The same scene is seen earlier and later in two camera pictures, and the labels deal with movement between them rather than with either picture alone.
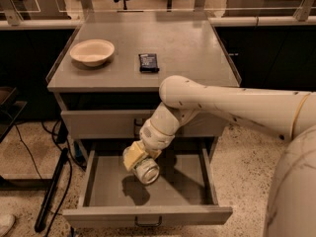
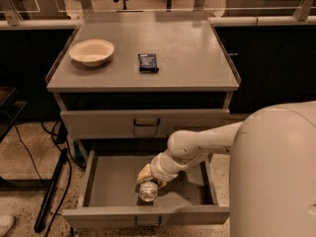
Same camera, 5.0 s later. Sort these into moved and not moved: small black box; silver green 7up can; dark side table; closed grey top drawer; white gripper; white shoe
Moved: silver green 7up can; white gripper
Not moved: small black box; dark side table; closed grey top drawer; white shoe
